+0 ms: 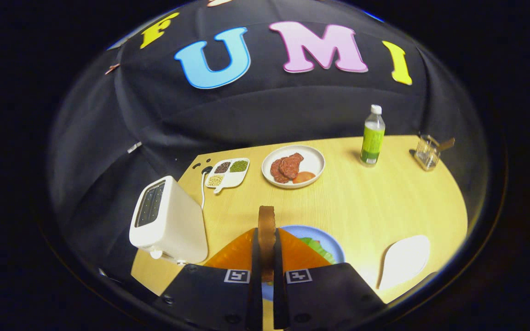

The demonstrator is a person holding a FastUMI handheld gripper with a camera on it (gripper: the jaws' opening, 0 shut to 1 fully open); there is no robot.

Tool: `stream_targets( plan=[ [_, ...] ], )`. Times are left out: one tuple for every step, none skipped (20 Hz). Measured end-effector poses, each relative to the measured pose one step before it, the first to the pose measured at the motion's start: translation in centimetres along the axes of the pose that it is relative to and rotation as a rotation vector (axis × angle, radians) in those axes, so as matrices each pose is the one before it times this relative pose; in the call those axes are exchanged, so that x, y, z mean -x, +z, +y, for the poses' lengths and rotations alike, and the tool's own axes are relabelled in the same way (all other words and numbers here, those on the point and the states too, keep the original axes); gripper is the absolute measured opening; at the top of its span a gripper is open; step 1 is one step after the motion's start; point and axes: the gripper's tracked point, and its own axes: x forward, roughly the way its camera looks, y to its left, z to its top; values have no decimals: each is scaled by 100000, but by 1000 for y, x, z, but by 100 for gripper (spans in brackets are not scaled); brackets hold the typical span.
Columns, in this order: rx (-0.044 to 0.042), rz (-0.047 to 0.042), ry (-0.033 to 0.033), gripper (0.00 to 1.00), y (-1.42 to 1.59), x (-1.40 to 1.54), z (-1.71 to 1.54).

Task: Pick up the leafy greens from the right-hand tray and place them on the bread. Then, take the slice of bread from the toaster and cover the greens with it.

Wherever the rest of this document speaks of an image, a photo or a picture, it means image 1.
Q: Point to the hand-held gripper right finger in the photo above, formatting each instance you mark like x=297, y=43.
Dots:
x=278, y=262

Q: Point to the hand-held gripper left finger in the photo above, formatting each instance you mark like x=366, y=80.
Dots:
x=256, y=257

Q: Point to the brown toast slice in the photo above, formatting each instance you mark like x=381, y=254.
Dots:
x=267, y=230

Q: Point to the green lettuce leaf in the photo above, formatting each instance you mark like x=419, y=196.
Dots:
x=318, y=250

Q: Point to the blue plate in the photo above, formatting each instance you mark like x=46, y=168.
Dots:
x=325, y=235

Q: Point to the white divided condiment dish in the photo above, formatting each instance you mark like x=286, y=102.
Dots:
x=228, y=181

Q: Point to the white toaster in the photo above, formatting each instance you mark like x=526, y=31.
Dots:
x=177, y=225

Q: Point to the brown meat patty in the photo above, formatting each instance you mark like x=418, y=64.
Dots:
x=292, y=165
x=276, y=171

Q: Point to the red tomato slice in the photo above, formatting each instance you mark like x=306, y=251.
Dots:
x=304, y=177

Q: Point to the round white meat plate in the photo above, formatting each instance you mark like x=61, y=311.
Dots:
x=313, y=161

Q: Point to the green label plastic bottle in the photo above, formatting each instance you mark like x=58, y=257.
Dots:
x=372, y=142

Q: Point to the white clip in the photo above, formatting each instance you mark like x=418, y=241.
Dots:
x=134, y=147

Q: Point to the red clip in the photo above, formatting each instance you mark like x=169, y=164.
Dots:
x=112, y=69

